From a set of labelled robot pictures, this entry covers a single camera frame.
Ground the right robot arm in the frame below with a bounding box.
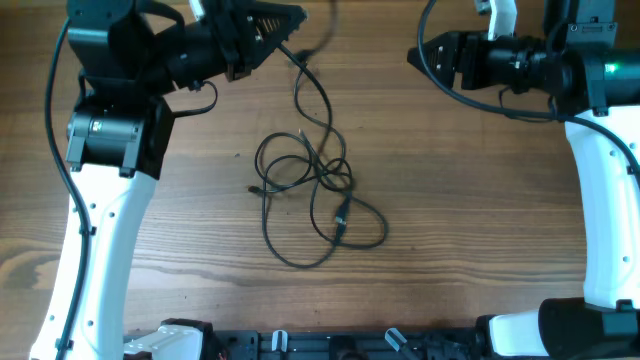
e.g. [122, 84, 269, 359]
[407, 0, 639, 359]

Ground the black left camera cable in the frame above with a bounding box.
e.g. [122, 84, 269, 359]
[43, 17, 96, 360]

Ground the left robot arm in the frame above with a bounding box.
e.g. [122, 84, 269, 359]
[29, 0, 306, 359]

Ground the black cable bundle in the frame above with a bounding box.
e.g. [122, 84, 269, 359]
[277, 0, 354, 194]

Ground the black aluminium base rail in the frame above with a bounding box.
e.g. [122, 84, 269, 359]
[122, 327, 501, 360]

